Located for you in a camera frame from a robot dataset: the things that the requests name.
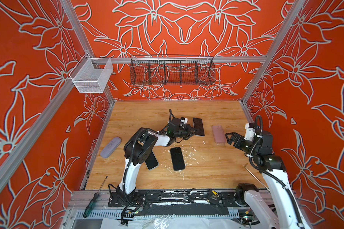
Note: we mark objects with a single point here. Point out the aluminium frame post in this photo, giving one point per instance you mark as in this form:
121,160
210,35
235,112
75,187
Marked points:
83,40
288,21

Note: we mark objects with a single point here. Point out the lavender grey phone case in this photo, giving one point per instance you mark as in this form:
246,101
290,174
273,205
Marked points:
110,147

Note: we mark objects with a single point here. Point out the green handled screwdriver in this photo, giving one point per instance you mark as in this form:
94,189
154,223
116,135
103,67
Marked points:
93,201

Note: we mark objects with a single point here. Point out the black phone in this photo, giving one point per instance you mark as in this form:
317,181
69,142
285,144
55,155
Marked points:
198,126
151,161
177,159

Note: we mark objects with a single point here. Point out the aluminium horizontal back rail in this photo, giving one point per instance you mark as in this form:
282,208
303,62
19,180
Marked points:
217,59

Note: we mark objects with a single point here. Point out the aluminium frame post right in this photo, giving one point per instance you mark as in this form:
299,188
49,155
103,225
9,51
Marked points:
288,21

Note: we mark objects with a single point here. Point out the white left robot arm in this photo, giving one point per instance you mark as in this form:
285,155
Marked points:
139,148

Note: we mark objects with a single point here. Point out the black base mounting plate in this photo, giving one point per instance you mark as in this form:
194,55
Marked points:
142,197

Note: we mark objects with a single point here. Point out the aluminium left side rail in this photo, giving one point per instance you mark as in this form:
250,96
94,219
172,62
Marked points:
11,164

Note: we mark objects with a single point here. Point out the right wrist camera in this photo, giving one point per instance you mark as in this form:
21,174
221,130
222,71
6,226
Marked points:
250,129

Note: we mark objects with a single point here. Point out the white slotted cable duct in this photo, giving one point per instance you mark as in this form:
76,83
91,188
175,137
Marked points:
116,214

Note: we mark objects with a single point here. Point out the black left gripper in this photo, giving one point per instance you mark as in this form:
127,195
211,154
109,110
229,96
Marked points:
187,129

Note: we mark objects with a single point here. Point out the pink phone case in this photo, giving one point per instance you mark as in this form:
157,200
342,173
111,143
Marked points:
218,134

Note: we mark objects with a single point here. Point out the metal hex key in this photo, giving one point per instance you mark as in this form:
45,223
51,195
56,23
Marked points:
255,177

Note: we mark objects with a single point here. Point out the aluminium frame post left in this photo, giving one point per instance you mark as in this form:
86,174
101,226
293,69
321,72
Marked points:
83,40

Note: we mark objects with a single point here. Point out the white wire basket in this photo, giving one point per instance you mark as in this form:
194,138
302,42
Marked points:
89,76

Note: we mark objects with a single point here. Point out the green circuit board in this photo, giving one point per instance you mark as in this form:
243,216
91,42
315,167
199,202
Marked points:
244,218

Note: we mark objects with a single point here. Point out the black wire basket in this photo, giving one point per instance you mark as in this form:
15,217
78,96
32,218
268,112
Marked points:
181,73

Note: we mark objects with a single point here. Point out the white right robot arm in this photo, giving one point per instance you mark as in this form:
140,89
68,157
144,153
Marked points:
257,146

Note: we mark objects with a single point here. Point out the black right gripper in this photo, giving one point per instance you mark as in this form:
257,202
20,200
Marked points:
235,135

